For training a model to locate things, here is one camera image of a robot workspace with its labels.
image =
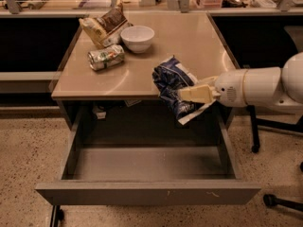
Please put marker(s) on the open grey top drawer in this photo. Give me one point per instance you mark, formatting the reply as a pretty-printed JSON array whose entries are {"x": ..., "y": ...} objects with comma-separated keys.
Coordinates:
[{"x": 140, "y": 156}]

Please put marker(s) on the crushed green soda can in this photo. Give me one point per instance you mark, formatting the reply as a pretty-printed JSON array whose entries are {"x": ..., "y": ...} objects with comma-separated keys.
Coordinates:
[{"x": 105, "y": 58}]

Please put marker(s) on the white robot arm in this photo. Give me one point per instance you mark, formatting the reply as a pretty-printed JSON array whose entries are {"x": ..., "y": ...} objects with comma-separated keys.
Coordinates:
[{"x": 274, "y": 88}]

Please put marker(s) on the white ceramic bowl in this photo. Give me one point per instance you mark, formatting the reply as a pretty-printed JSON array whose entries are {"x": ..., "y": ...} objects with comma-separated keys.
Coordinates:
[{"x": 138, "y": 39}]

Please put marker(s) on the black stand leg with caster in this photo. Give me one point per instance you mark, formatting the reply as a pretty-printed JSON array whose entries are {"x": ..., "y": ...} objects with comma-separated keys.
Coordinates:
[{"x": 254, "y": 127}]

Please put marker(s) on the beige topped drawer cabinet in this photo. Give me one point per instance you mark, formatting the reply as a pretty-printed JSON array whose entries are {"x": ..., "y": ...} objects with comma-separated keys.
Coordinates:
[{"x": 193, "y": 38}]

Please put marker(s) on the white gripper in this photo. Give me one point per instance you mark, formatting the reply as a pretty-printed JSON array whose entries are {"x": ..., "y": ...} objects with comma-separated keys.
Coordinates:
[{"x": 229, "y": 89}]

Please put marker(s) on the blue chip bag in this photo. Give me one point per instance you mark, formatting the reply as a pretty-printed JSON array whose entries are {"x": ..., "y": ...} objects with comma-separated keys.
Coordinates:
[{"x": 170, "y": 76}]

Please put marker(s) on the brown and yellow snack bag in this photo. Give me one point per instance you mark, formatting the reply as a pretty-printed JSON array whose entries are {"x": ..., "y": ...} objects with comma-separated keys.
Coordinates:
[{"x": 105, "y": 30}]

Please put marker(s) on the black chair base leg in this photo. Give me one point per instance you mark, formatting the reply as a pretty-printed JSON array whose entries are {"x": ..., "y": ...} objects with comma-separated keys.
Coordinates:
[{"x": 271, "y": 200}]

